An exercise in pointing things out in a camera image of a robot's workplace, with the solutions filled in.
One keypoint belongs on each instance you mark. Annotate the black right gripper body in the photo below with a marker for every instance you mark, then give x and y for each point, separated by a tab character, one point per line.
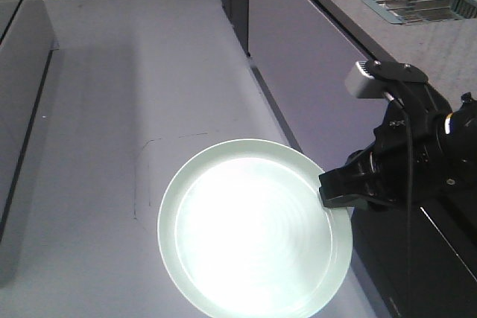
406	153

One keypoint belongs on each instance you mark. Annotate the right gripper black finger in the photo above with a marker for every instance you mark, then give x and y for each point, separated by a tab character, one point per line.
351	186

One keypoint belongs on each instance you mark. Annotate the light green round plate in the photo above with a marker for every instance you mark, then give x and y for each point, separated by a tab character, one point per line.
243	232

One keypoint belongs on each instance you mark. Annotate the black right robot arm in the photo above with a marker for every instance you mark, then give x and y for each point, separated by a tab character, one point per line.
458	140

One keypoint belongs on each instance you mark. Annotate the grey-blue dish drying rack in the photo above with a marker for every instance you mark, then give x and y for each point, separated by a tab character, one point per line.
414	12

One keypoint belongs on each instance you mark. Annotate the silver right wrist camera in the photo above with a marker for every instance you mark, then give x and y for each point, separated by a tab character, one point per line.
363	85

